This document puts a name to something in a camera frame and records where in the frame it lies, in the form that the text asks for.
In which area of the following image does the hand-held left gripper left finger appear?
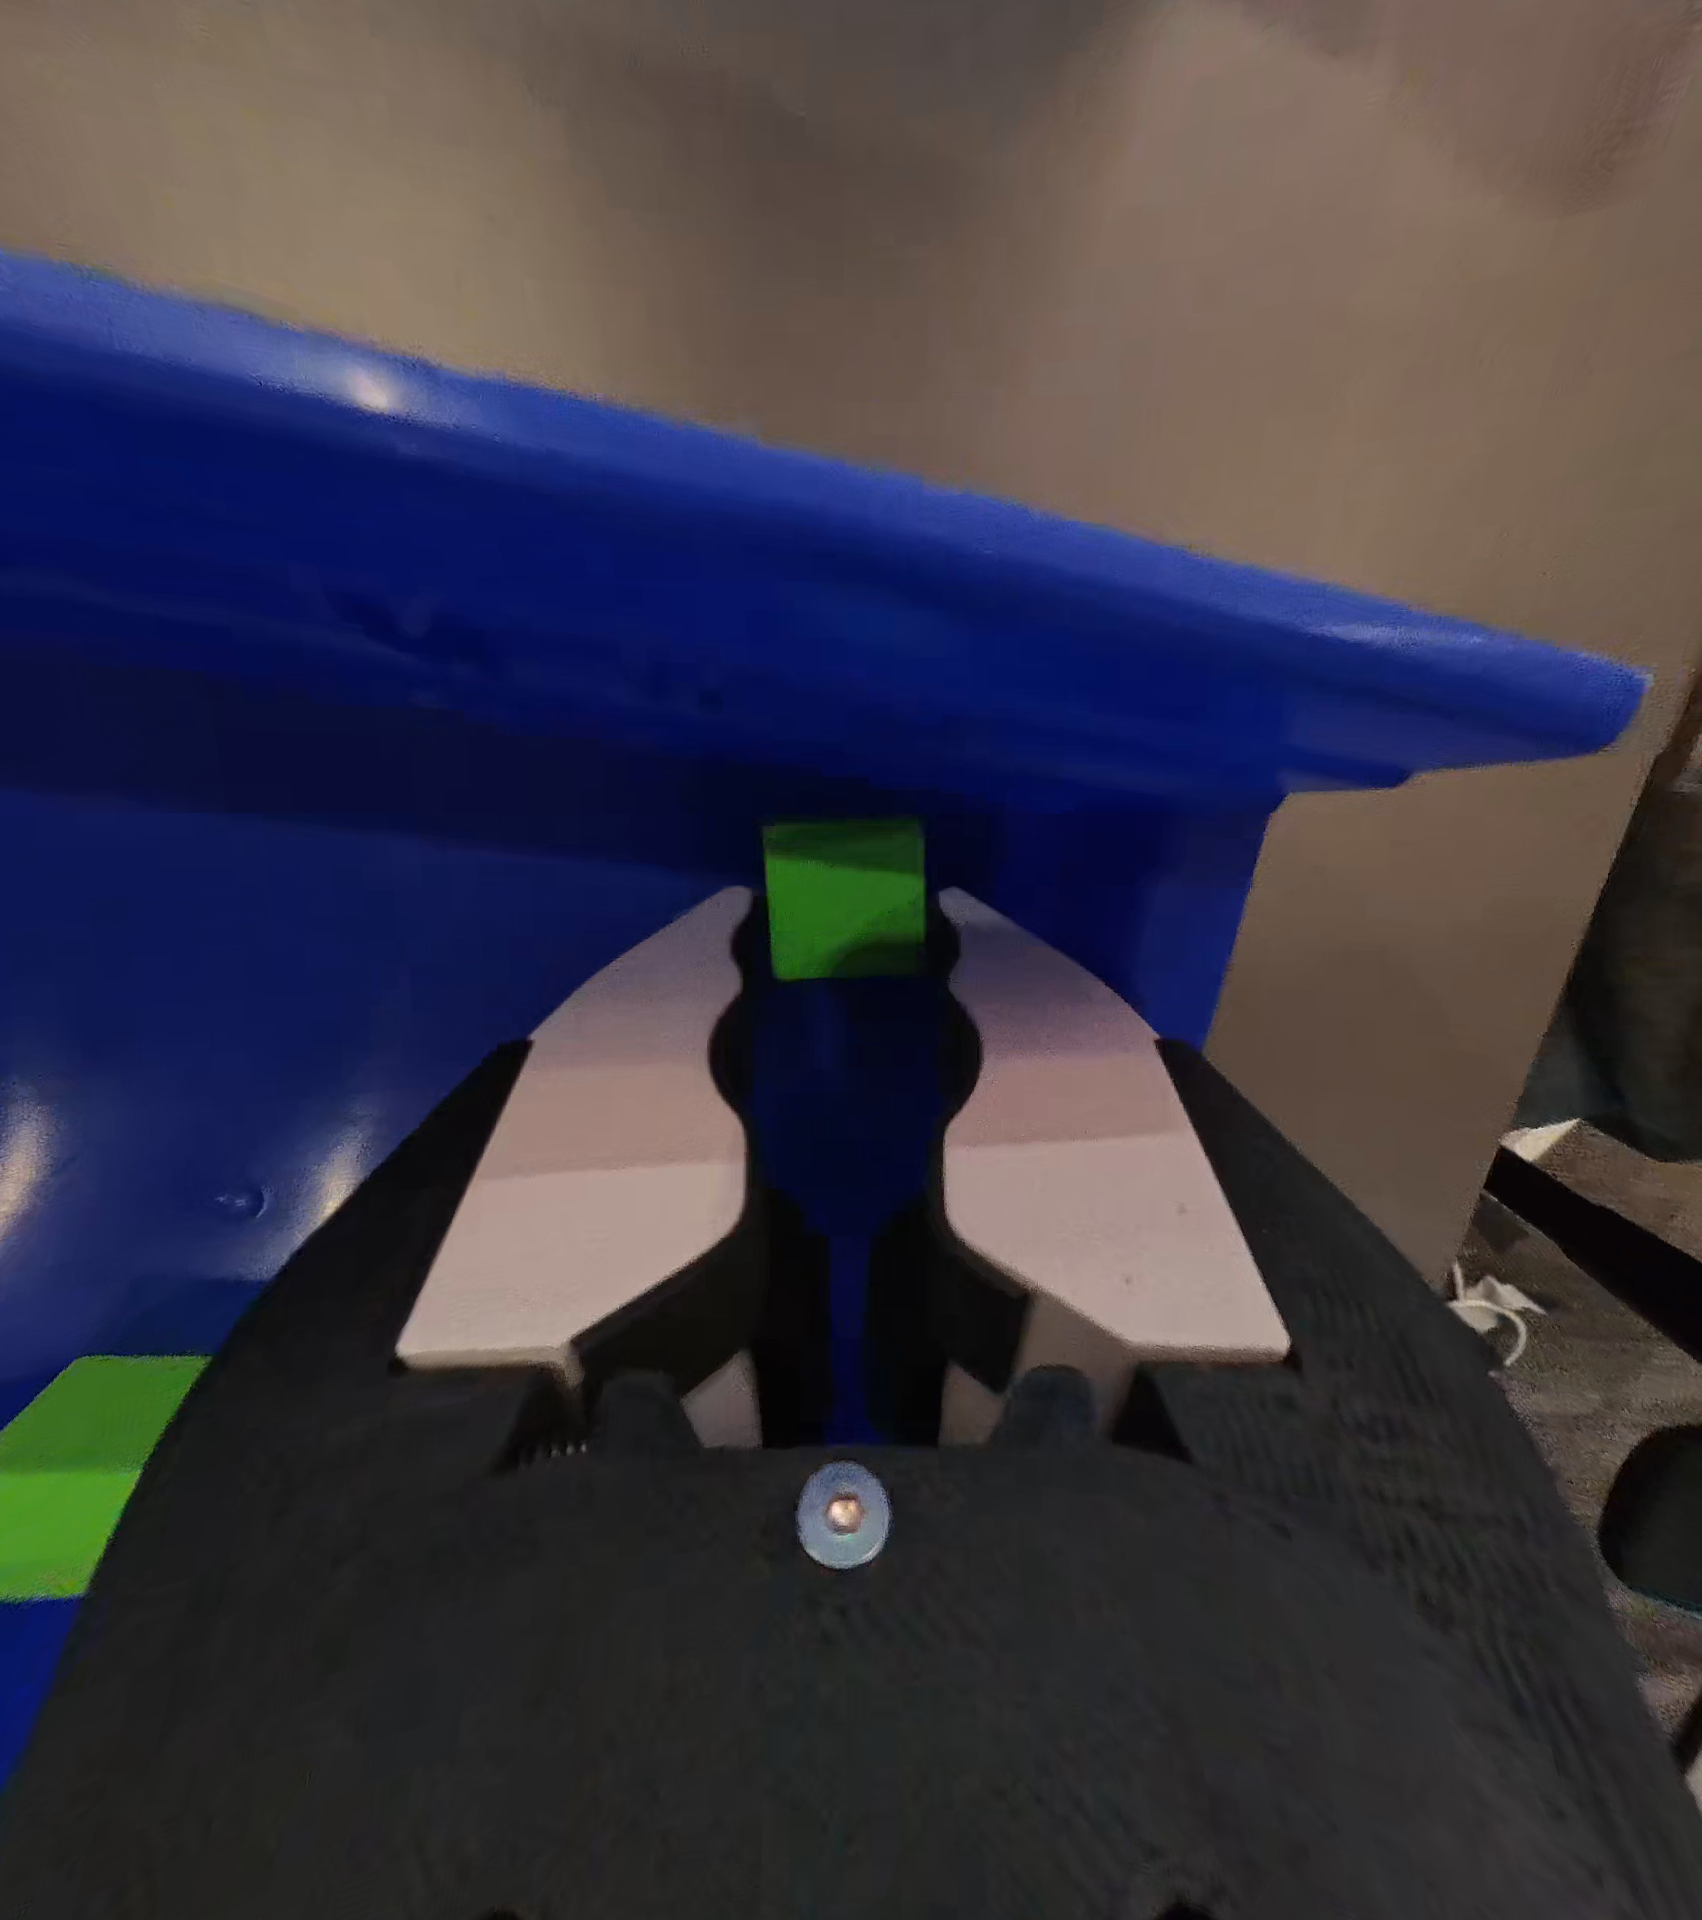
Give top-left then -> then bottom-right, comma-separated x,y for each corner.
398,889 -> 761,1371

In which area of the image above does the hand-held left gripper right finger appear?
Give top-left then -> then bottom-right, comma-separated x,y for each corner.
932,889 -> 1293,1361

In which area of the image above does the green cube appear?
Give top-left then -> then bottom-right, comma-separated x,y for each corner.
761,817 -> 932,983
0,1354 -> 213,1604

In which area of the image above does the blue plastic bin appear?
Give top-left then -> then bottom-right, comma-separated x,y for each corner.
0,222 -> 1652,1920

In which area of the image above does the white charger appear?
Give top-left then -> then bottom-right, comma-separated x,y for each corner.
1448,1264 -> 1545,1365

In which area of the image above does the dark bag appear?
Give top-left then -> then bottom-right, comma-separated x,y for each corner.
1519,434 -> 1702,1219

